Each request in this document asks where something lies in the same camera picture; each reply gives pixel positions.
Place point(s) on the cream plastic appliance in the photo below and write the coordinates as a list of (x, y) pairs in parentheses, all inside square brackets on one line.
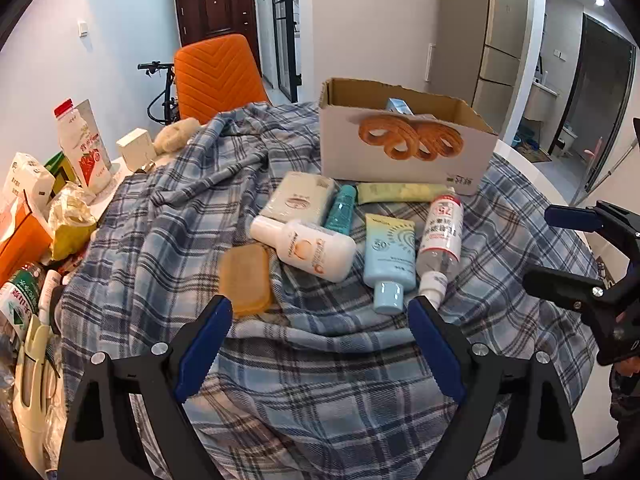
[(35, 400)]

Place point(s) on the teal tube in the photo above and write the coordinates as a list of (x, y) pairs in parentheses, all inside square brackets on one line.
[(340, 210)]

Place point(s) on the beige plush toy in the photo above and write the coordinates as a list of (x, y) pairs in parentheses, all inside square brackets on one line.
[(175, 136)]

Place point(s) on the white tissue pack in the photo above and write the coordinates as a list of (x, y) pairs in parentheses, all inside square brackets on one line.
[(29, 180)]

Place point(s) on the white lotion bottle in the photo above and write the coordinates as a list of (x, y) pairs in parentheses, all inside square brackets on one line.
[(310, 250)]

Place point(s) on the person's right forearm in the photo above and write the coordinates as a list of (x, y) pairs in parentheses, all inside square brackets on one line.
[(627, 410)]

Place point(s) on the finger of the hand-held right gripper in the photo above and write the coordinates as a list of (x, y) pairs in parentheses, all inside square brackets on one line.
[(562, 286), (570, 218)]

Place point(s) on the orange box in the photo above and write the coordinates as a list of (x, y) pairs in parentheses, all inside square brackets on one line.
[(25, 245)]

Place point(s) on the white wall switch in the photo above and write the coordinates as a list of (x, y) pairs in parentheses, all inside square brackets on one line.
[(83, 28)]

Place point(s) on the orange chair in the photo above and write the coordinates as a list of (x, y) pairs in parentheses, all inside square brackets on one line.
[(215, 75)]

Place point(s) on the strawberry milk bottle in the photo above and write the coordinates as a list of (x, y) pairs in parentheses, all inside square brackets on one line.
[(85, 157)]

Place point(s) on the blue white carton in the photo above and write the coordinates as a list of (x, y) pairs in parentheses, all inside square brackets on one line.
[(398, 106)]

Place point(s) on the small white box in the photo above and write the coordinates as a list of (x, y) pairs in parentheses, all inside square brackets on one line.
[(134, 149)]

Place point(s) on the clear spray bottle red label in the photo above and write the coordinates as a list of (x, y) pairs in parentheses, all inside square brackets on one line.
[(440, 235)]

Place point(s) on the beige soap packet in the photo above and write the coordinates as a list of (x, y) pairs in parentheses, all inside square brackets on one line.
[(300, 197)]

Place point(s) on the brown soap bar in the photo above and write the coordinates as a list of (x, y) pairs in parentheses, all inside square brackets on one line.
[(245, 280)]

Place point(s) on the light blue sunscreen tube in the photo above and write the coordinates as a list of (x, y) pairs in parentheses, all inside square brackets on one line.
[(390, 260)]

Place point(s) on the dark brown door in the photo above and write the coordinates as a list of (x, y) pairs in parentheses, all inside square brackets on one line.
[(220, 5)]

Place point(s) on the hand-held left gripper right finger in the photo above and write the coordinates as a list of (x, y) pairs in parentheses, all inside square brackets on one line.
[(437, 345)]

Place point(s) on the black framed glass door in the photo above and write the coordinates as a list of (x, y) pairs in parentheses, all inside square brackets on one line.
[(285, 35)]

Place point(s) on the green box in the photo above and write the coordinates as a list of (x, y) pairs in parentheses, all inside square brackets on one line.
[(59, 172)]

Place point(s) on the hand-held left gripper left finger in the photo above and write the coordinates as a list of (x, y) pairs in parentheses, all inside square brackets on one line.
[(205, 345)]

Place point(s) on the green label bottle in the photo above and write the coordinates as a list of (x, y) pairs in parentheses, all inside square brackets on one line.
[(20, 300)]

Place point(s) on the small white bottle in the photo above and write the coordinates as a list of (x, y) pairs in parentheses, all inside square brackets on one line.
[(50, 292)]

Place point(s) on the pale green tube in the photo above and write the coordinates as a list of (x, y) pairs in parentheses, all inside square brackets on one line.
[(400, 193)]

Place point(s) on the blue plaid blanket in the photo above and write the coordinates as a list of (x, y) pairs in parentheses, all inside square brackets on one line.
[(175, 220)]

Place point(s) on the yellow crinkled plastic bag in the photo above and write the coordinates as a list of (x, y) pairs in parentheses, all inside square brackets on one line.
[(72, 222)]

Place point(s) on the cardboard box with pastry print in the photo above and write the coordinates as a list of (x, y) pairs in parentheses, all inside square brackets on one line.
[(345, 145)]

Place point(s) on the black bicycle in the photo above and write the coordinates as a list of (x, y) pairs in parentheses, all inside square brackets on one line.
[(165, 106)]

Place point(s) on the beige refrigerator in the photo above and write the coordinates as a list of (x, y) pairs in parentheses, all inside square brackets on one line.
[(500, 60)]

